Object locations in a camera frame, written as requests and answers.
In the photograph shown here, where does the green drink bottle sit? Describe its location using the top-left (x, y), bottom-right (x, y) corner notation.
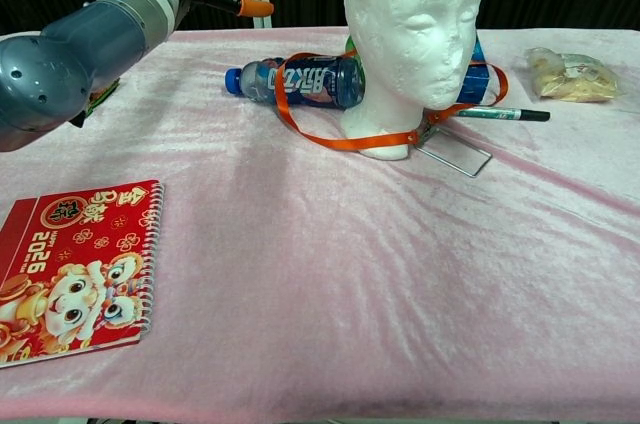
top-left (343, 35), bottom-right (362, 65)

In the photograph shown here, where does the green orange snack packet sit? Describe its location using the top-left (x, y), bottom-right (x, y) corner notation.
top-left (84, 78), bottom-right (121, 119)

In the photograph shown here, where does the green marker pen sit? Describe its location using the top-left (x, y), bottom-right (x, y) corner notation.
top-left (452, 106), bottom-right (551, 123)

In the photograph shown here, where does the clear bag of yellow snacks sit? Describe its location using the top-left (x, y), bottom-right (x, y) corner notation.
top-left (523, 46), bottom-right (629, 104)

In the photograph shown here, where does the blue cookie box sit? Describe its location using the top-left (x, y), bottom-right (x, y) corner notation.
top-left (457, 37), bottom-right (492, 105)

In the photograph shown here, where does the pink velvet tablecloth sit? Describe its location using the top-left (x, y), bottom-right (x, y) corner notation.
top-left (0, 26), bottom-right (640, 421)

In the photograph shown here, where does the red spiral calendar notebook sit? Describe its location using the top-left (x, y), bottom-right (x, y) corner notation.
top-left (0, 179), bottom-right (166, 370)

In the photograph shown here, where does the orange lanyard strap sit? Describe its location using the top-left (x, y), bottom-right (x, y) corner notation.
top-left (274, 51), bottom-right (510, 179)

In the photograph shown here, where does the blue drink bottle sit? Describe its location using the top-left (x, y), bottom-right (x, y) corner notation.
top-left (224, 54), bottom-right (365, 110)

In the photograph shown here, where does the white foam mannequin head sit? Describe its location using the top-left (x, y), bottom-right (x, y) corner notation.
top-left (339, 0), bottom-right (485, 161)

